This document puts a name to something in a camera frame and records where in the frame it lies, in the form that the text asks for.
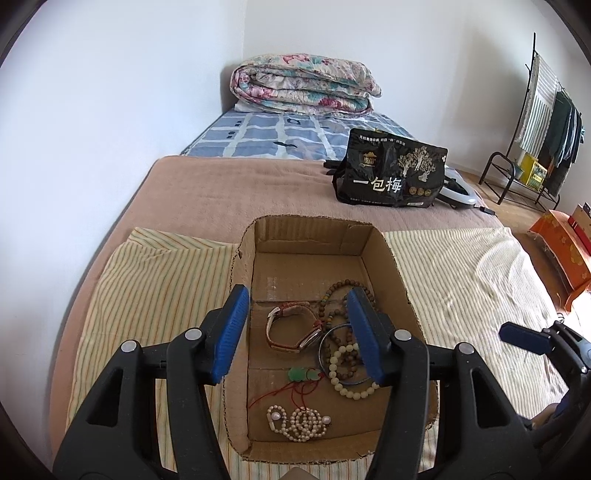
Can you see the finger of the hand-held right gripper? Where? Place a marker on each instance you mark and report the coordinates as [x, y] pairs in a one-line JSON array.
[[524, 337]]

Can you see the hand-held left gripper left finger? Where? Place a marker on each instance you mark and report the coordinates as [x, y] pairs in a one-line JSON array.
[[228, 332]]

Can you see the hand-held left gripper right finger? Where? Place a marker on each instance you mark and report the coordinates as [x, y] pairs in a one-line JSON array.
[[364, 337]]

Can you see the dark thin bangle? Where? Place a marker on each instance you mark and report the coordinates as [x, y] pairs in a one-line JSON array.
[[322, 357]]

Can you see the cardboard box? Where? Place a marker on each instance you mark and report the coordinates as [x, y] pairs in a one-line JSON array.
[[304, 263]]

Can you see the yellow striped cloth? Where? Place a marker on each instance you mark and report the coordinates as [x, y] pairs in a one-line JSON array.
[[161, 286]]

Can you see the orange patterned box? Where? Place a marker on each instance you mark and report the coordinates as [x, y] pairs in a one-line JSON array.
[[563, 249]]

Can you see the brown blanket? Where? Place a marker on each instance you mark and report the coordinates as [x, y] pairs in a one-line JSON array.
[[207, 194]]

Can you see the black printed bag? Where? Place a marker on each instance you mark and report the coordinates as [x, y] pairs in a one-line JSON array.
[[388, 175]]

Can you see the yellow box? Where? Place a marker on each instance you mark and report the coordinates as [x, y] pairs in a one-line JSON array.
[[535, 173]]

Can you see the black metal shoe rack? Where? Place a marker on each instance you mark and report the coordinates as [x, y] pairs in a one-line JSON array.
[[496, 161]]

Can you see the blue checkered bed sheet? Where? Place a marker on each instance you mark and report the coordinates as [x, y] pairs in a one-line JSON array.
[[258, 134]]

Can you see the dark hanging clothes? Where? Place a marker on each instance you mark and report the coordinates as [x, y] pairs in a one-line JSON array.
[[561, 134]]

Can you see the striped hanging towel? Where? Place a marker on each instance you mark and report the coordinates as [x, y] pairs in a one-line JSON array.
[[538, 106]]

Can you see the black metal clothes rack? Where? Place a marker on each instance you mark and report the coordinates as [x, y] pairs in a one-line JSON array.
[[528, 83]]

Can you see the folded floral quilt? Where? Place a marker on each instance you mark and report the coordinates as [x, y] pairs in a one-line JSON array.
[[300, 83]]

